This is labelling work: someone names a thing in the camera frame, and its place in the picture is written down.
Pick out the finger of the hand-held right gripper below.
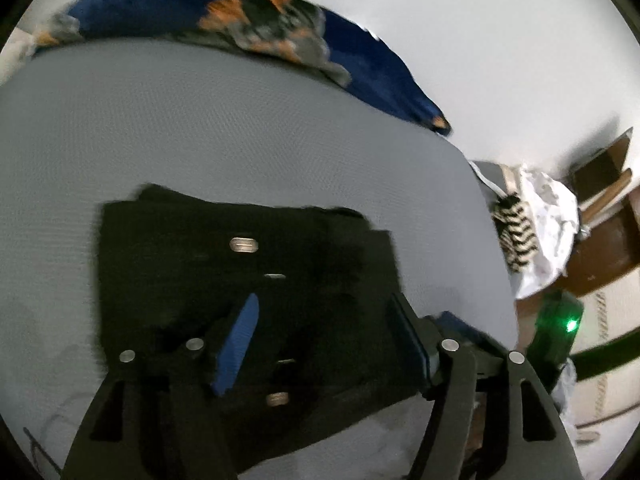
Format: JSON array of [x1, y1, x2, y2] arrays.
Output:
[[439, 310, 512, 378]]

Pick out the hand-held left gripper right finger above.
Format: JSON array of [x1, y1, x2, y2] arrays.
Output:
[[389, 292, 585, 480]]

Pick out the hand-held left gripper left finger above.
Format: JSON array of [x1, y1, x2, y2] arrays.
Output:
[[60, 292, 261, 480]]

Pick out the black pants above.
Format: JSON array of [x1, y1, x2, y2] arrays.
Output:
[[95, 184, 437, 477]]

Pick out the black white striped cloth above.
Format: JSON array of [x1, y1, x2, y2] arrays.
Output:
[[492, 195, 540, 273]]

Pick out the brown wooden furniture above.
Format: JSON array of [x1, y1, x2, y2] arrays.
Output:
[[562, 127, 640, 301]]

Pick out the white crumpled cloth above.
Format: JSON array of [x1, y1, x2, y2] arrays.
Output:
[[470, 160, 582, 301]]

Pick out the grey bed sheet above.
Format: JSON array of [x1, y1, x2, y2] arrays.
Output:
[[0, 39, 521, 480]]

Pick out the blue printed blanket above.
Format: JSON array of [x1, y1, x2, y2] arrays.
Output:
[[30, 0, 453, 136]]

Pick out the black strap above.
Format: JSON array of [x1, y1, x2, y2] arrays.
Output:
[[570, 329, 640, 382]]

